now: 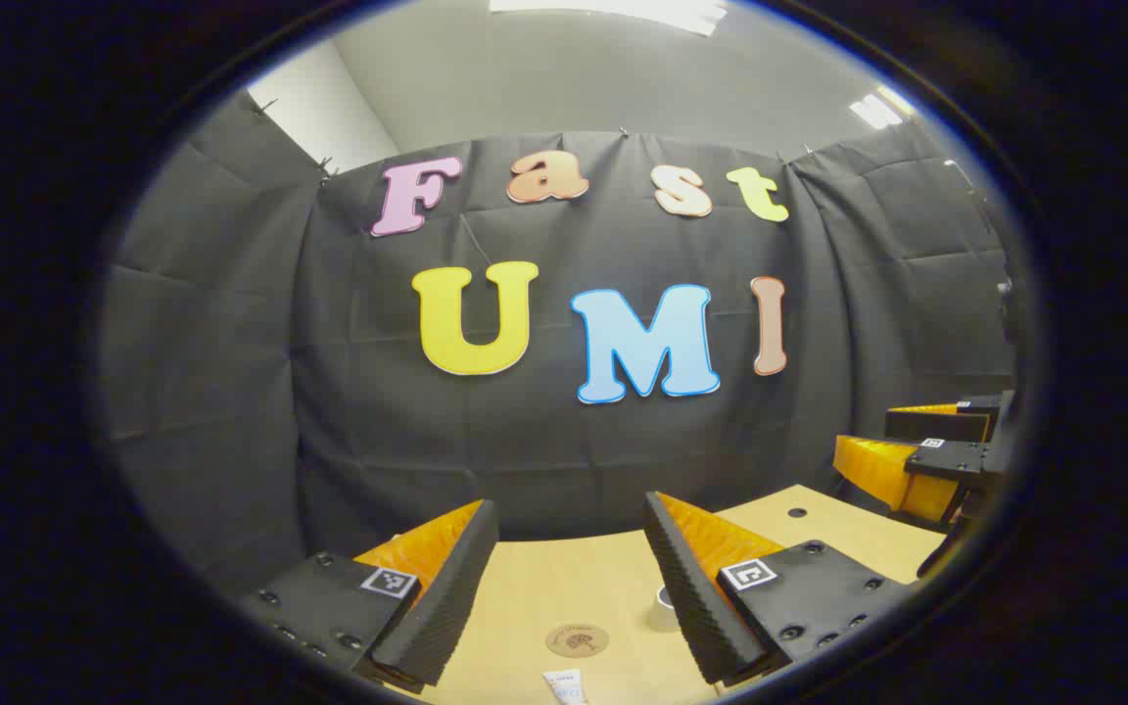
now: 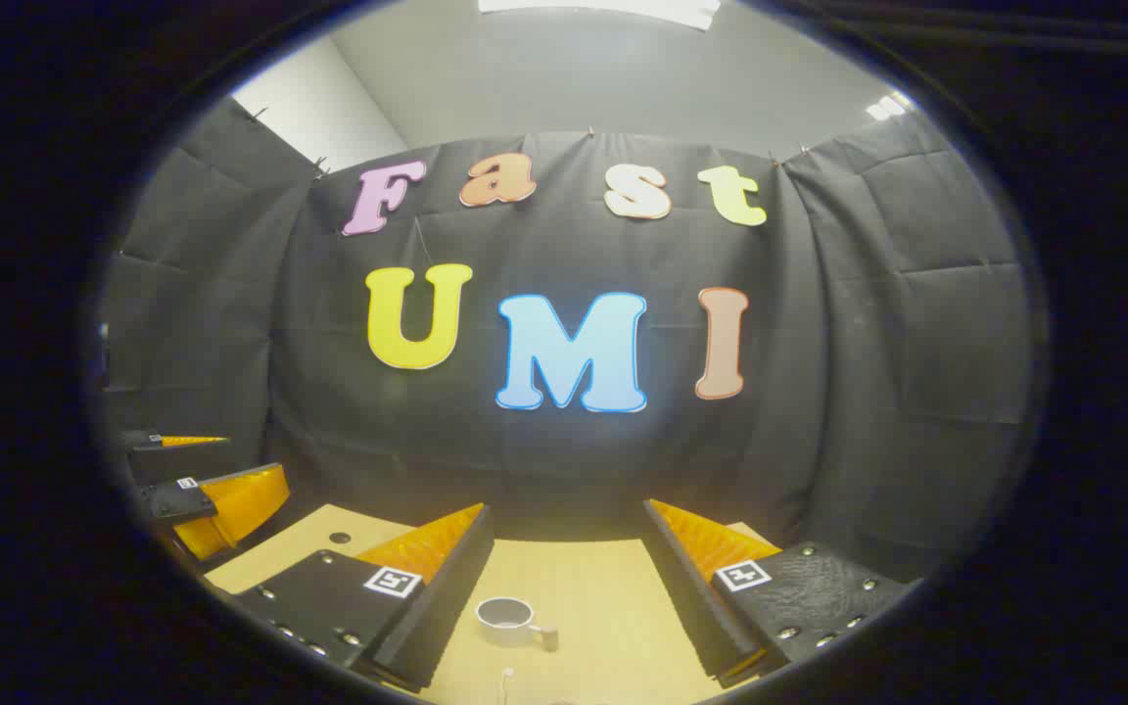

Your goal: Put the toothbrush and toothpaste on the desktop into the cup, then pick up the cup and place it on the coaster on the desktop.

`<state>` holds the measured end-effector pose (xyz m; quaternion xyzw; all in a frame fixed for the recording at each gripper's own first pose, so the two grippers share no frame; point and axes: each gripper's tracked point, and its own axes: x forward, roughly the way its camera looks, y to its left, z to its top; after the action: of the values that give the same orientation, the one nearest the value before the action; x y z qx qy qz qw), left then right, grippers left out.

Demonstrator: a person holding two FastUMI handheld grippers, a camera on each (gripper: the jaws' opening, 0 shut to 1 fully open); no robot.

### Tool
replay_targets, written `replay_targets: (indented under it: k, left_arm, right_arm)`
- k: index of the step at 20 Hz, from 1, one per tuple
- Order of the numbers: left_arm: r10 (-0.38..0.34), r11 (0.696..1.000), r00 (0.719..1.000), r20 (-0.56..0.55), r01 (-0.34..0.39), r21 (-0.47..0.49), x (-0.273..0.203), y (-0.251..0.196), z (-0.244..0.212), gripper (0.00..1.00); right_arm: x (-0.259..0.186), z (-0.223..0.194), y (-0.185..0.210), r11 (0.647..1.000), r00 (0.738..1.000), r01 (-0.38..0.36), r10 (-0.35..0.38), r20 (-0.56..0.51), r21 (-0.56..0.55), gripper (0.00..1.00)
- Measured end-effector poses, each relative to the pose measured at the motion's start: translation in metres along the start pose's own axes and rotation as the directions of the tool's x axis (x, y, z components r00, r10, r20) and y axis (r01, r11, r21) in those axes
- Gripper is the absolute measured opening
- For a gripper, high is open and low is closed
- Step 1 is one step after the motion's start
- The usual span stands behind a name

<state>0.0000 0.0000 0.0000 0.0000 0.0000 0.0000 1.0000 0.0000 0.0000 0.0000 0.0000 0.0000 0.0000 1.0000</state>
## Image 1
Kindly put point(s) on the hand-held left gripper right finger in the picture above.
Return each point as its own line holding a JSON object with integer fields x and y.
{"x": 686, "y": 597}

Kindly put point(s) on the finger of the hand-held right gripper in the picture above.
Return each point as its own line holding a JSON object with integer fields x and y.
{"x": 936, "y": 424}
{"x": 882, "y": 475}

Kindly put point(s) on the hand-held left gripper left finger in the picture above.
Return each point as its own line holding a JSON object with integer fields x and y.
{"x": 446, "y": 597}

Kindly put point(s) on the round cork coaster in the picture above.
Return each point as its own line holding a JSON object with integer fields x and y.
{"x": 577, "y": 640}

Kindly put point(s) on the white toothpaste tube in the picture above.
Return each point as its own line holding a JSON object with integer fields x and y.
{"x": 565, "y": 687}

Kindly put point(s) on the light wooden desktop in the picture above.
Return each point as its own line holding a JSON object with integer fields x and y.
{"x": 564, "y": 587}

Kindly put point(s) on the ceiling light panel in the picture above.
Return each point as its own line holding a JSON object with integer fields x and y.
{"x": 879, "y": 106}

